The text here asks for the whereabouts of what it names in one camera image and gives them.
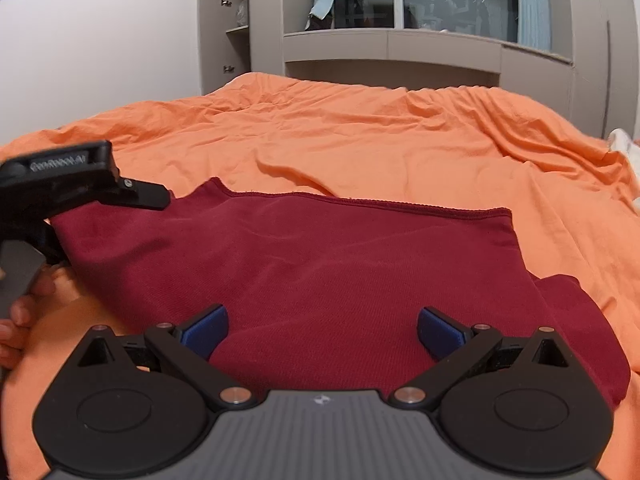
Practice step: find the cream garment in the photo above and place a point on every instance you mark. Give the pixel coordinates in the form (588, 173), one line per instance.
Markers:
(625, 144)

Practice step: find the person's left hand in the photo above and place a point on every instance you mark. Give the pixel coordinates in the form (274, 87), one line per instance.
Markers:
(20, 317)

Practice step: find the dark red long-sleeved shirt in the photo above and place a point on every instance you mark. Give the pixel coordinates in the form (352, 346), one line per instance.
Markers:
(320, 270)

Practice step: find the glass window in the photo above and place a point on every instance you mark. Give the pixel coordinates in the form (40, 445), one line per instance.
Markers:
(450, 0)

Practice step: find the grey built-in wardrobe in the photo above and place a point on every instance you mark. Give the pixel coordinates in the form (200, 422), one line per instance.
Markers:
(440, 52)

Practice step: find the orange bed blanket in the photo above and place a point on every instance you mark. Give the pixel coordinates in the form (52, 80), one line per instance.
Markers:
(350, 135)

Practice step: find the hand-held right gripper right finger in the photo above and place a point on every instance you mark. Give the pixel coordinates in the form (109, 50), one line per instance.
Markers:
(440, 332)

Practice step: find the clear plastic bag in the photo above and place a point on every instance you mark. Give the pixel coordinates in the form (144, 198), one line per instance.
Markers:
(242, 11)

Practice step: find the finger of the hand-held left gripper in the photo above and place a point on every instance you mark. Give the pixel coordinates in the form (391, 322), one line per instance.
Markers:
(142, 196)

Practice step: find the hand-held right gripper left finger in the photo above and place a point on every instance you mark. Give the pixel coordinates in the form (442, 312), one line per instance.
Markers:
(206, 332)

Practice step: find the dark cloth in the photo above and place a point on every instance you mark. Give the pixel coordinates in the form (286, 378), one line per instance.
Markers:
(318, 22)

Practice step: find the long light blue curtain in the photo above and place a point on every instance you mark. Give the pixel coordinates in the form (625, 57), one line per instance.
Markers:
(534, 5)

